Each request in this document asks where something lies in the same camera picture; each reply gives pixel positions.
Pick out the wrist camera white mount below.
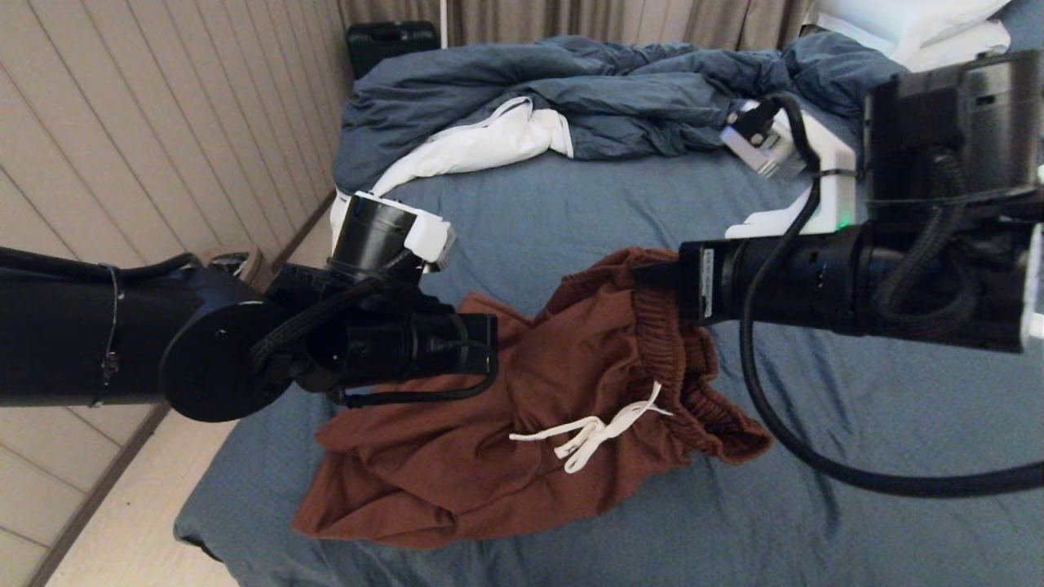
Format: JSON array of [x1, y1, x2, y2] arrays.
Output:
[[722, 49, 1044, 239], [328, 191, 456, 286]]

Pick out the blue pillow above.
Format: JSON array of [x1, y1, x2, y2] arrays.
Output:
[[999, 0, 1044, 54]]

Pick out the brown elastic-waist shorts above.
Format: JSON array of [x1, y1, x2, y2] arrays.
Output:
[[291, 247, 774, 549]]

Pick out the crumpled blue duvet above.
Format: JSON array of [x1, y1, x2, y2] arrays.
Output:
[[333, 31, 906, 196]]

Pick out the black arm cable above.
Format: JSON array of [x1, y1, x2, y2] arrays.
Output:
[[738, 91, 1044, 500], [0, 247, 201, 285]]

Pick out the black suitcase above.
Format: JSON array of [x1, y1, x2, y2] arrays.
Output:
[[347, 21, 441, 80]]

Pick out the blue bed sheet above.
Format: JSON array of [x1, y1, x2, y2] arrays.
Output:
[[174, 94, 1044, 587]]

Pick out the large white pillow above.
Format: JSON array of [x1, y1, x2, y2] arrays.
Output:
[[803, 0, 1019, 62]]

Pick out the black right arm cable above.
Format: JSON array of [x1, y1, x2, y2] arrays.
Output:
[[738, 91, 1044, 500]]

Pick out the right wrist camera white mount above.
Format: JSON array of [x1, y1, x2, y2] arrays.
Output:
[[722, 49, 1044, 239]]

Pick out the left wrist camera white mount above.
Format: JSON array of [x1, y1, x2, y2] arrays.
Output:
[[328, 191, 456, 286]]

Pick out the brown square trash bin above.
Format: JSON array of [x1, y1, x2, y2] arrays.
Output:
[[210, 249, 263, 285]]

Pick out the white duvet lining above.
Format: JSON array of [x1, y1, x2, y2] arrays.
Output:
[[330, 96, 574, 254]]

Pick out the beige curtain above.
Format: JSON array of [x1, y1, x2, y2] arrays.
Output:
[[338, 0, 816, 50]]

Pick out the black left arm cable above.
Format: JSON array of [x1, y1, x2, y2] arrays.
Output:
[[0, 247, 201, 285]]

